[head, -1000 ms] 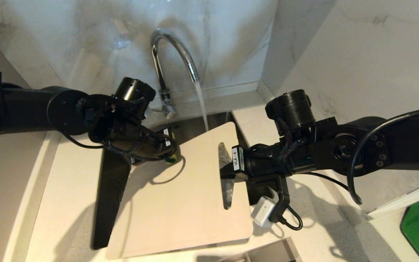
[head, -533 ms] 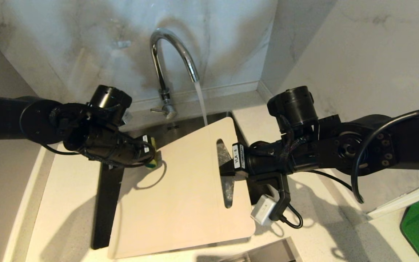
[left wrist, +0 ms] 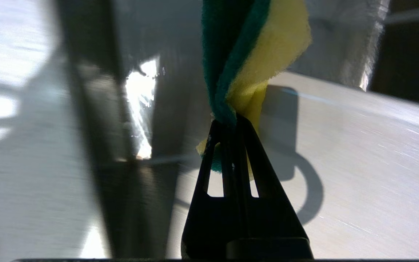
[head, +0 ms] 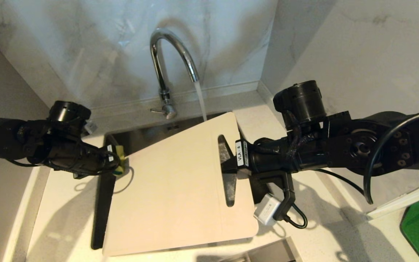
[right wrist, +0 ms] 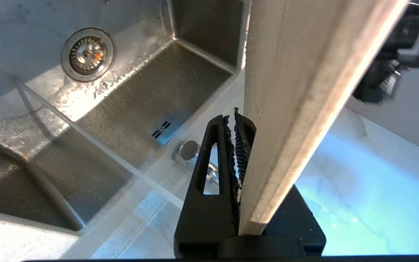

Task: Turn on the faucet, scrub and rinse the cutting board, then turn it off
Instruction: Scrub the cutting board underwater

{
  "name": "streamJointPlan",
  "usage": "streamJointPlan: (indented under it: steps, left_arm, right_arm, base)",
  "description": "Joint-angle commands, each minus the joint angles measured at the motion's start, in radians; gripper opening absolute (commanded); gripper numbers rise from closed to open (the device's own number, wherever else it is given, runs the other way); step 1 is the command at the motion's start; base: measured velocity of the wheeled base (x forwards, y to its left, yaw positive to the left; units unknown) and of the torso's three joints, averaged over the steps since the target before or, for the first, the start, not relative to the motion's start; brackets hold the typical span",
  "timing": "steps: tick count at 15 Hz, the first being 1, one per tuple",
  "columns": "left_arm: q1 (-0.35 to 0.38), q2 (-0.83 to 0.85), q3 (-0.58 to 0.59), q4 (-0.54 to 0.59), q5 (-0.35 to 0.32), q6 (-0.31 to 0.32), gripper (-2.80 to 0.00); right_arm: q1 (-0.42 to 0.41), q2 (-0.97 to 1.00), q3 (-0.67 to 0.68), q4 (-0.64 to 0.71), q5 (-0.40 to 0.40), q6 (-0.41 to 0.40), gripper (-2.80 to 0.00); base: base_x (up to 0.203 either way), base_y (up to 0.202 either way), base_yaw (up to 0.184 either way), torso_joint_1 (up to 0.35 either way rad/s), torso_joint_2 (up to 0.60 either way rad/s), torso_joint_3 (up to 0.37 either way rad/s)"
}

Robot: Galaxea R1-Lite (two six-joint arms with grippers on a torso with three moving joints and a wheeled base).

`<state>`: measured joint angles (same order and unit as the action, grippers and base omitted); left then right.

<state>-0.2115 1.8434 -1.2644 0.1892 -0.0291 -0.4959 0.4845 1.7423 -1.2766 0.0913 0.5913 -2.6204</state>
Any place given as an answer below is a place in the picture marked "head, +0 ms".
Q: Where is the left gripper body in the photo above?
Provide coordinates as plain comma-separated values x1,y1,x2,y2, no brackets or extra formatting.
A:
69,140,120,179

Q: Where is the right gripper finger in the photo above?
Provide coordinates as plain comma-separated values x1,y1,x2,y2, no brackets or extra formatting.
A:
219,140,238,175

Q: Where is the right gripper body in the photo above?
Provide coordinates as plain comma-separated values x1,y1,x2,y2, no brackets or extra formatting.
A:
235,137,300,180

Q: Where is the yellow green sponge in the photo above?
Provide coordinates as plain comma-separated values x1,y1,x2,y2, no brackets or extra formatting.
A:
115,145,126,176

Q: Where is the beige cutting board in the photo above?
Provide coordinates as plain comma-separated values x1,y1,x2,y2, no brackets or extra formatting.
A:
102,112,259,257

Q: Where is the chrome faucet lever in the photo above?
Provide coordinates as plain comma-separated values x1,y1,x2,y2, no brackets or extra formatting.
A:
150,104,177,120

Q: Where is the chrome gooseneck faucet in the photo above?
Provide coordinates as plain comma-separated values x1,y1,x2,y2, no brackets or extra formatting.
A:
150,28,200,110

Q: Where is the stainless steel sink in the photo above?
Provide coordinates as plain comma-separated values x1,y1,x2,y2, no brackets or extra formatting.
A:
91,112,297,262

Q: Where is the water stream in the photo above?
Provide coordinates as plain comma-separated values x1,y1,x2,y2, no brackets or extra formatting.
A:
194,82,208,122

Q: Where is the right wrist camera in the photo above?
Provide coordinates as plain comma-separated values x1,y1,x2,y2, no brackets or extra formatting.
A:
253,171,296,226

